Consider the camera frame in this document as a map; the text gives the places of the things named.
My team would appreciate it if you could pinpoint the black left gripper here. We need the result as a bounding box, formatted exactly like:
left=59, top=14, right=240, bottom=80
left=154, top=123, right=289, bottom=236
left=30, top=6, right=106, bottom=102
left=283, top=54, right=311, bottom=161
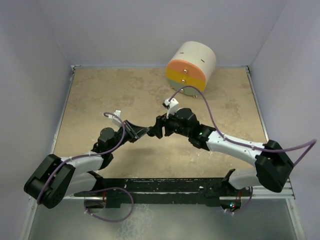
left=108, top=119, right=149, bottom=153

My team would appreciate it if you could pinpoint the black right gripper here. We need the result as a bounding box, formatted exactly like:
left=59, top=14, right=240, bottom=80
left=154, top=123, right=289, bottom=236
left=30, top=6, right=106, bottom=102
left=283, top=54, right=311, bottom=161
left=150, top=107, right=191, bottom=139

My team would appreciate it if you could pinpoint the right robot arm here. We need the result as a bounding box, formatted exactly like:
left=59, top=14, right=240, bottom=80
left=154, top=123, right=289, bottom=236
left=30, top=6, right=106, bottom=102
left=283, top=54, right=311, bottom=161
left=148, top=108, right=294, bottom=196

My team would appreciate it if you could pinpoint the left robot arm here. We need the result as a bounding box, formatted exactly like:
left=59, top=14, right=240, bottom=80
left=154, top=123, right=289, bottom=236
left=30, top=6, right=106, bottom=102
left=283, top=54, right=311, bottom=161
left=23, top=120, right=150, bottom=209

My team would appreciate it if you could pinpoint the round white drawer cabinet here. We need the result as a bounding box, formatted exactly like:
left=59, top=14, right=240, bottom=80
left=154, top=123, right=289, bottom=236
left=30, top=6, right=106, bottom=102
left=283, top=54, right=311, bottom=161
left=165, top=41, right=217, bottom=98

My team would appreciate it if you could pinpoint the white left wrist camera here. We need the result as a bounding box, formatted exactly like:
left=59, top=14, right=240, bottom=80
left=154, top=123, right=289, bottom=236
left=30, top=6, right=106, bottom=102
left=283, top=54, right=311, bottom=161
left=112, top=110, right=122, bottom=128

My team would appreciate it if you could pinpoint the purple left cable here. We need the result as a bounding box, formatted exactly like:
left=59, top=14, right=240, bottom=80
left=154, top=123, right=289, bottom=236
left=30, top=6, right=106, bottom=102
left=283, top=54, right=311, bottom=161
left=36, top=111, right=135, bottom=223

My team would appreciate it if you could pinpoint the purple cable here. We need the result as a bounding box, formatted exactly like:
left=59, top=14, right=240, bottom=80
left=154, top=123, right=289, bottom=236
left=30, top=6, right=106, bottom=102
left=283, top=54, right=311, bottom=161
left=36, top=111, right=135, bottom=223
left=169, top=85, right=318, bottom=215

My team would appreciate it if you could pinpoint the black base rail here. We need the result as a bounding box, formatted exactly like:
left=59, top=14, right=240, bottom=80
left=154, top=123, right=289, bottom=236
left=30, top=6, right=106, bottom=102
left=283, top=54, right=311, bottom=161
left=75, top=177, right=251, bottom=208

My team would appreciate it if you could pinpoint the aluminium frame rail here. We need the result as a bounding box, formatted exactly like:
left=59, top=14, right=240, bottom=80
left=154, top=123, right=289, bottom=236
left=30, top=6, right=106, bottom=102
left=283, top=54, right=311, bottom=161
left=29, top=177, right=297, bottom=201

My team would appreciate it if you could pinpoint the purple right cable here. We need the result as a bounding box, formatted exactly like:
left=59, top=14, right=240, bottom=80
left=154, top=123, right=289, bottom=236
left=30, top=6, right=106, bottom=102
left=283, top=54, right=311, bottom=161
left=169, top=85, right=318, bottom=215

